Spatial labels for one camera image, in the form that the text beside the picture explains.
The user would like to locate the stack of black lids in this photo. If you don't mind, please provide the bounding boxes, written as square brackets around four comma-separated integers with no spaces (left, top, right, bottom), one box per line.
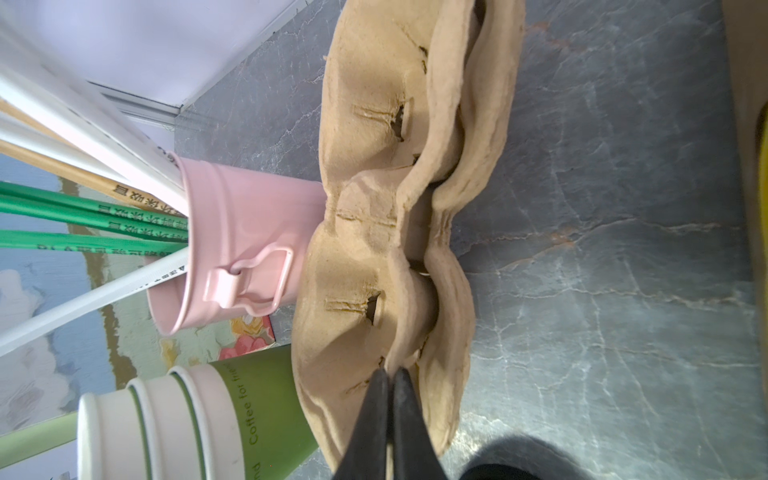
[460,463,540,480]

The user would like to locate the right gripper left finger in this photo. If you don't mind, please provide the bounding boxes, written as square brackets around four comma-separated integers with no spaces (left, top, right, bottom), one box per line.
[333,369,391,480]

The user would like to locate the green wrapped straw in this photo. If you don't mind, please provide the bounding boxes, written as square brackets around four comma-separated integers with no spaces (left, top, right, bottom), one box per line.
[1,182,189,242]
[1,230,187,257]

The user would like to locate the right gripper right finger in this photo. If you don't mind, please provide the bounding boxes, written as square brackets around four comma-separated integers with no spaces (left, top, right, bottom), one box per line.
[391,368,447,480]

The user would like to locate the white wrapped straw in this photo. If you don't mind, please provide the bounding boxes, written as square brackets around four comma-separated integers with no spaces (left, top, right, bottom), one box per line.
[1,31,189,215]

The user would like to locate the pink straw holder cup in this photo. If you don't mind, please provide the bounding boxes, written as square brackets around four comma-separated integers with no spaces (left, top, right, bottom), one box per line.
[147,157,327,335]

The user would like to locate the brown wrapped straw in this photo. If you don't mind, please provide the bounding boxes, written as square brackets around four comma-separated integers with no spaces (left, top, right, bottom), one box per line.
[1,100,183,217]

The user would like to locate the stack of paper cups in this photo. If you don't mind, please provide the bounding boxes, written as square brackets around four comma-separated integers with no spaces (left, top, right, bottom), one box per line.
[77,345,317,479]

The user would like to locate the brown pulp cup carriers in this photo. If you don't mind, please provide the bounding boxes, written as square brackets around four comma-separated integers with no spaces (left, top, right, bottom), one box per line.
[291,1,525,470]

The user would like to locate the cardboard box of napkins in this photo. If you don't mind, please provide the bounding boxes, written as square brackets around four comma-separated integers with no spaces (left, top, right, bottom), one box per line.
[722,0,767,383]

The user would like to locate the white green paper bag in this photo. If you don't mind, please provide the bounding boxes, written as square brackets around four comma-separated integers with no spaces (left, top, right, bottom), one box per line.
[1,249,275,434]

